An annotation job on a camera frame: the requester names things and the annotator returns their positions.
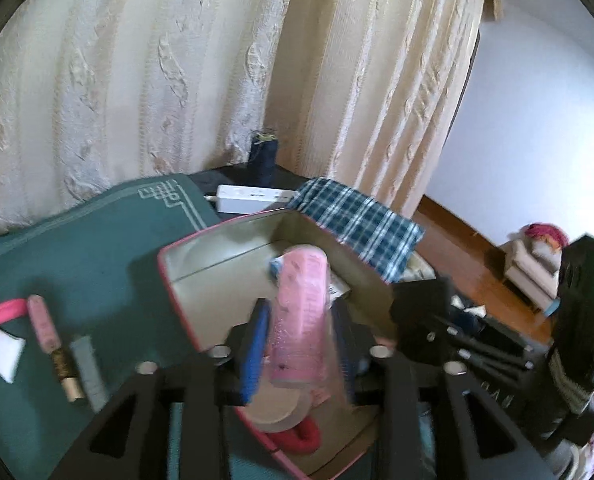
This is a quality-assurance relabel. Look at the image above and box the white folded packet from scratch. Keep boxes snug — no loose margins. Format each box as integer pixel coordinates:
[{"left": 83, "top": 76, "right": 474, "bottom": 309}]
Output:
[{"left": 0, "top": 330, "right": 26, "bottom": 384}]

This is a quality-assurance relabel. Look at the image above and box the beige armchair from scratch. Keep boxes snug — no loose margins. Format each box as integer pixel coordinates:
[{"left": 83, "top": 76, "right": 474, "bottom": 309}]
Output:
[{"left": 502, "top": 222, "right": 569, "bottom": 313}]

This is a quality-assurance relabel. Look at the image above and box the blue white medicine box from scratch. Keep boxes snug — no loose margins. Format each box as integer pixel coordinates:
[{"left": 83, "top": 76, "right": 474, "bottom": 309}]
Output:
[{"left": 269, "top": 256, "right": 351, "bottom": 300}]

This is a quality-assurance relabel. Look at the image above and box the green desk mat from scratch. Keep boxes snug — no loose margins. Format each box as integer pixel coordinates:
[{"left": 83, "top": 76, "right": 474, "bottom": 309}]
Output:
[{"left": 0, "top": 176, "right": 220, "bottom": 479}]

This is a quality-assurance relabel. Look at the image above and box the white power strip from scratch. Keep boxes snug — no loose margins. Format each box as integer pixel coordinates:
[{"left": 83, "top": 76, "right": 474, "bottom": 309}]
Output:
[{"left": 205, "top": 184, "right": 296, "bottom": 214}]

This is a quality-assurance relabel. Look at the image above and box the red tin storage box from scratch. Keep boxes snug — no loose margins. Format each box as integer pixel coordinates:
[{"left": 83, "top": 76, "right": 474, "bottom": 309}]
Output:
[{"left": 158, "top": 210, "right": 397, "bottom": 479}]

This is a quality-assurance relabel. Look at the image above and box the blue plaid cloth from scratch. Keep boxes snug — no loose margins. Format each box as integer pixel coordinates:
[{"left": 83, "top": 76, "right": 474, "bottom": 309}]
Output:
[{"left": 287, "top": 178, "right": 425, "bottom": 284}]

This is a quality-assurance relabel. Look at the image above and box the cream patterned curtain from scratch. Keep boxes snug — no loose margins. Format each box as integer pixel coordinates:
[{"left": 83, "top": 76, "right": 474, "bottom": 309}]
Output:
[{"left": 0, "top": 0, "right": 501, "bottom": 231}]

